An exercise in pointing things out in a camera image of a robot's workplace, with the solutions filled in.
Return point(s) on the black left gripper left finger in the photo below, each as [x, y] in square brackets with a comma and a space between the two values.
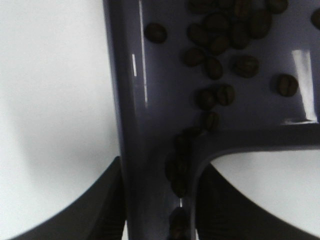
[42, 210]

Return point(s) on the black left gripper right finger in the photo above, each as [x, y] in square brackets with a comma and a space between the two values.
[223, 213]

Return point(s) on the purple plastic dustpan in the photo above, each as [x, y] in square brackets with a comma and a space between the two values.
[276, 116]

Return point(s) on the pile of coffee beans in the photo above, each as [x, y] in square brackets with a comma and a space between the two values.
[220, 43]

